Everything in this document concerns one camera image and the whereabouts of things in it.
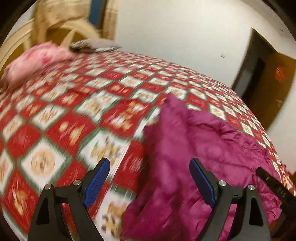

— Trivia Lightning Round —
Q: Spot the magenta puffer jacket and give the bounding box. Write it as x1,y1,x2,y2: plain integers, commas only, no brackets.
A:
121,94,281,240

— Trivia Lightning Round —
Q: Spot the red patterned bed quilt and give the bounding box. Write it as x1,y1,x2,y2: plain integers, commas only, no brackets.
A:
1,51,295,240

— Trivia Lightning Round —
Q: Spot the brown wooden door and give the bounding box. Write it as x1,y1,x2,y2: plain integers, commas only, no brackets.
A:
245,52,296,132

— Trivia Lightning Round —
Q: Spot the red door decoration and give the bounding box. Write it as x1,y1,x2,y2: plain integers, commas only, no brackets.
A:
275,66,286,82

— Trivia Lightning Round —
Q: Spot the pink folded blanket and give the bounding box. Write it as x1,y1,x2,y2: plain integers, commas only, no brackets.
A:
1,41,75,90

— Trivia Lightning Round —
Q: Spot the striped grey pillow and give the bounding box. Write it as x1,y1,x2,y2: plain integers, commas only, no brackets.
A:
70,38,121,53

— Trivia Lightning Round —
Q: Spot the cream wooden headboard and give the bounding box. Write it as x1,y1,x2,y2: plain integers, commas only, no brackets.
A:
1,18,100,74

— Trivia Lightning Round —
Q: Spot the beige patterned curtain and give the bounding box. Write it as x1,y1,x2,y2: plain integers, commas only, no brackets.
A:
34,1,119,40

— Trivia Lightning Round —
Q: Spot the window with blue pane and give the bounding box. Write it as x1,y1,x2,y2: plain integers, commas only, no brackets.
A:
88,0,107,27

